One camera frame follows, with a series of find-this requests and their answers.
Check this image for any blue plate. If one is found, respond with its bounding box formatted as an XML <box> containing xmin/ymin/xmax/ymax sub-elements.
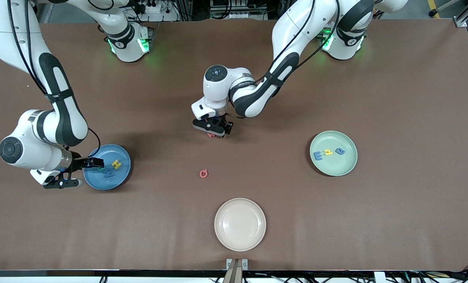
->
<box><xmin>83</xmin><ymin>144</ymin><xmax>132</xmax><ymax>191</ymax></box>

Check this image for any cream plate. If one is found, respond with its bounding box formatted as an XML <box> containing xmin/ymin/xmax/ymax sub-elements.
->
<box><xmin>214</xmin><ymin>198</ymin><xmax>267</xmax><ymax>252</ymax></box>

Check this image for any green plate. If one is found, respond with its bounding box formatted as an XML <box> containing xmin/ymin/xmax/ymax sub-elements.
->
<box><xmin>310</xmin><ymin>130</ymin><xmax>358</xmax><ymax>177</ymax></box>

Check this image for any brown table mat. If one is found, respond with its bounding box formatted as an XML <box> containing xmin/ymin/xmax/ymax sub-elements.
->
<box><xmin>0</xmin><ymin>20</ymin><xmax>468</xmax><ymax>272</ymax></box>

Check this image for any white vented device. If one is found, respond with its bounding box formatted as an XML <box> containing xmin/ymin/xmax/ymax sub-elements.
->
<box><xmin>210</xmin><ymin>0</ymin><xmax>258</xmax><ymax>19</ymax></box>

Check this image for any white power strip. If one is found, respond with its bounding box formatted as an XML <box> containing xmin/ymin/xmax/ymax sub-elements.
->
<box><xmin>136</xmin><ymin>0</ymin><xmax>179</xmax><ymax>22</ymax></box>

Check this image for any orange objects pile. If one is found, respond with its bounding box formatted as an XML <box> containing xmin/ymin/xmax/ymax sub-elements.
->
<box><xmin>295</xmin><ymin>0</ymin><xmax>309</xmax><ymax>21</ymax></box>

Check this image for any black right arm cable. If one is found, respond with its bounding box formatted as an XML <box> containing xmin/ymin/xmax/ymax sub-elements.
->
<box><xmin>6</xmin><ymin>0</ymin><xmax>101</xmax><ymax>158</ymax></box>

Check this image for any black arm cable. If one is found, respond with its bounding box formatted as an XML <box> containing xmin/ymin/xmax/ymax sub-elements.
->
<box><xmin>6</xmin><ymin>0</ymin><xmax>101</xmax><ymax>158</ymax></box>
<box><xmin>222</xmin><ymin>0</ymin><xmax>380</xmax><ymax>118</ymax></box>

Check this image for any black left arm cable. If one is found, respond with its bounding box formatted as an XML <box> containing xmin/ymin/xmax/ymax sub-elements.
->
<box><xmin>222</xmin><ymin>0</ymin><xmax>380</xmax><ymax>118</ymax></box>

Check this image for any metal mount bracket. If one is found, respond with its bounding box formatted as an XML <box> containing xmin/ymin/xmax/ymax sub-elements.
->
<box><xmin>226</xmin><ymin>258</ymin><xmax>249</xmax><ymax>283</ymax></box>

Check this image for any black cable bundle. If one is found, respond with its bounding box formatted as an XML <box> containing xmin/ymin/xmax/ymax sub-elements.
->
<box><xmin>375</xmin><ymin>269</ymin><xmax>468</xmax><ymax>283</ymax></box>

